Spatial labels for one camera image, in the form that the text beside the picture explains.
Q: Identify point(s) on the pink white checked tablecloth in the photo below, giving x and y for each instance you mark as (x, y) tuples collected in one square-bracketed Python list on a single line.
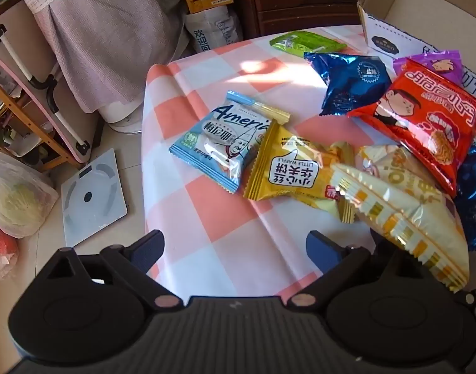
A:
[(206, 241)]

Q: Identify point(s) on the yellow waffle snack packet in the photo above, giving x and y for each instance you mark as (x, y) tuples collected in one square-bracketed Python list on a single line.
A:
[(288, 171)]

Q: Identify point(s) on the purple noodle snack packet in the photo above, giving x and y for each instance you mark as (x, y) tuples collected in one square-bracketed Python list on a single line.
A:
[(437, 62)]

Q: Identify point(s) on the wooden shelf rack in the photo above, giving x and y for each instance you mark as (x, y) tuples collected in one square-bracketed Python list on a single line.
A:
[(47, 148)]

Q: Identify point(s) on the red noodle snack packet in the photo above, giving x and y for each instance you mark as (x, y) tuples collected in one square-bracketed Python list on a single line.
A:
[(421, 120)]

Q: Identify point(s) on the pale yellow striped snack packet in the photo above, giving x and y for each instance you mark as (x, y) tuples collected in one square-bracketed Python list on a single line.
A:
[(398, 210)]

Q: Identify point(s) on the clear plastic bag with cabbage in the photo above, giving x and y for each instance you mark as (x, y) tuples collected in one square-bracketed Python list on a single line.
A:
[(15, 194)]

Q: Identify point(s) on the red plastic bag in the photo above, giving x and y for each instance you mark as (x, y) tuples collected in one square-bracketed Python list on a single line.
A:
[(0, 249)]

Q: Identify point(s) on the white bathroom scale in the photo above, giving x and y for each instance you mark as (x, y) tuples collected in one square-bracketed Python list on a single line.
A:
[(91, 198)]

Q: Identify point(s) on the white woven bag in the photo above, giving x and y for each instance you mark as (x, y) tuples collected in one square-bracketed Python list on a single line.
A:
[(212, 29)]

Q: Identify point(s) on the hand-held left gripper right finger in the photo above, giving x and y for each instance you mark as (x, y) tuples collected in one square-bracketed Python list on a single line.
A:
[(320, 249)]

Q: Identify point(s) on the checked fabric cover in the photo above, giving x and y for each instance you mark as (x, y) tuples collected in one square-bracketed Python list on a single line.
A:
[(97, 35)]

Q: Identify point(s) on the blue foil snack packet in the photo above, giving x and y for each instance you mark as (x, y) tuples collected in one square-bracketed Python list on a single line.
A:
[(474, 202), (351, 81)]

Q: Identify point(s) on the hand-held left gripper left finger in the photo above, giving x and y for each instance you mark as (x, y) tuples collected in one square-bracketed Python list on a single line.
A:
[(144, 247)]

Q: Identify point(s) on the light blue chef snack packet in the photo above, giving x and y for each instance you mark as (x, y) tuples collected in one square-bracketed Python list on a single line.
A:
[(218, 140)]

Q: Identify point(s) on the green snack packet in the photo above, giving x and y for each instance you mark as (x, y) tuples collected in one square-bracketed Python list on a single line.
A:
[(304, 42)]

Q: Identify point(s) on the white cardboard box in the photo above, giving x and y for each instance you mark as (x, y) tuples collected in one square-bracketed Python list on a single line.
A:
[(390, 27)]

